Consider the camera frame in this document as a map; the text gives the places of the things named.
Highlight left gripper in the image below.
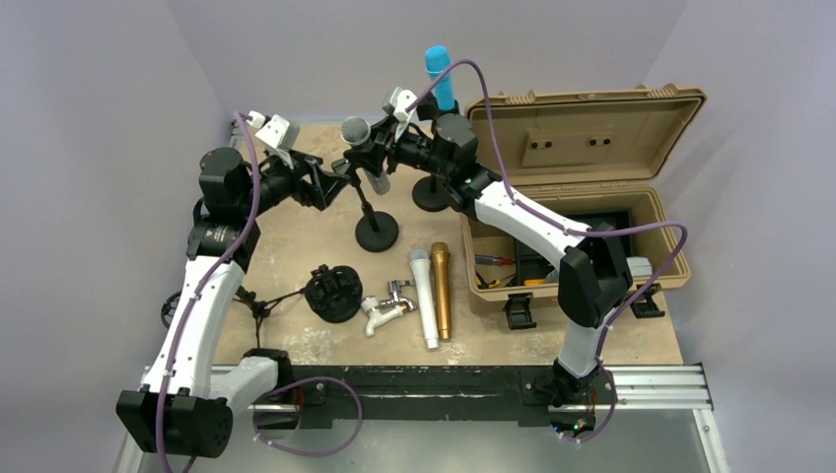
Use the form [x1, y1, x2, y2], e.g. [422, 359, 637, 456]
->
[239, 148, 348, 219]

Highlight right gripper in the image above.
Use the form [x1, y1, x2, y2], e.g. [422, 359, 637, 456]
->
[345, 115, 453, 180]

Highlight glitter silver microphone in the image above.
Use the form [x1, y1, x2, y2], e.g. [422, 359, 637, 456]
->
[340, 116, 390, 196]

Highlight black stand with clip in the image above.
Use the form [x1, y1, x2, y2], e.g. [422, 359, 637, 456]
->
[411, 93, 460, 213]
[331, 158, 399, 253]

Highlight black stand with shock mount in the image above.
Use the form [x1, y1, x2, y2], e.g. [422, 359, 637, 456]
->
[303, 264, 364, 324]

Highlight white microphone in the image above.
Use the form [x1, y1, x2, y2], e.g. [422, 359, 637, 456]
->
[409, 249, 439, 351]

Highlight gold microphone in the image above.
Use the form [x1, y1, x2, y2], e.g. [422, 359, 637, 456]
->
[431, 241, 453, 341]

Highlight blue microphone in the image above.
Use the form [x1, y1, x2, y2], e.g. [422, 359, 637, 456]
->
[425, 45, 455, 111]

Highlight black tripod shock mount stand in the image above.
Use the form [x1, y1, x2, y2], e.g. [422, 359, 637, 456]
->
[160, 286, 304, 348]

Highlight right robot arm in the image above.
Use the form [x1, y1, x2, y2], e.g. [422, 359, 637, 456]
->
[340, 113, 633, 401]

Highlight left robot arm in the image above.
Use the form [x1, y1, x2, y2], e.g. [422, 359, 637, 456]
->
[115, 147, 350, 458]

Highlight white chrome faucet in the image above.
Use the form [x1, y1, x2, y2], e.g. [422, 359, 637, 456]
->
[360, 280, 417, 338]

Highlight black tray in case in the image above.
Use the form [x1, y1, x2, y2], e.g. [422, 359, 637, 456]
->
[512, 209, 634, 279]

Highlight tan plastic case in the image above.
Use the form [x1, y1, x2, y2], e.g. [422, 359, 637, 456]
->
[456, 84, 709, 314]

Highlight grey block in case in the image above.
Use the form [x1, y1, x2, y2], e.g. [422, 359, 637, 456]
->
[627, 256, 654, 279]

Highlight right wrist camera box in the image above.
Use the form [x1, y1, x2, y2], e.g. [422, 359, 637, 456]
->
[383, 87, 417, 142]

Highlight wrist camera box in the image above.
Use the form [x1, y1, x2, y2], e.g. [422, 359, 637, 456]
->
[246, 110, 301, 168]
[383, 87, 417, 142]

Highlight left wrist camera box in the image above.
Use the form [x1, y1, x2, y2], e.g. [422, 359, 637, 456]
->
[246, 110, 301, 168]

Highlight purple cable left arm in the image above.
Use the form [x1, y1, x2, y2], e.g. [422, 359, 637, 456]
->
[154, 111, 262, 473]

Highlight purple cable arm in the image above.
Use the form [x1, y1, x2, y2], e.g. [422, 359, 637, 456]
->
[154, 111, 262, 473]
[407, 59, 690, 341]

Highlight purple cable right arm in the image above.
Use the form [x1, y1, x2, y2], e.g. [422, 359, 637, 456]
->
[407, 59, 690, 341]

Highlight purple cable at base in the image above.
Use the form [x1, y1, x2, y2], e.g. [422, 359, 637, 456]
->
[252, 376, 364, 459]

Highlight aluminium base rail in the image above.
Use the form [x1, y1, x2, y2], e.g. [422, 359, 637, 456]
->
[113, 363, 732, 473]

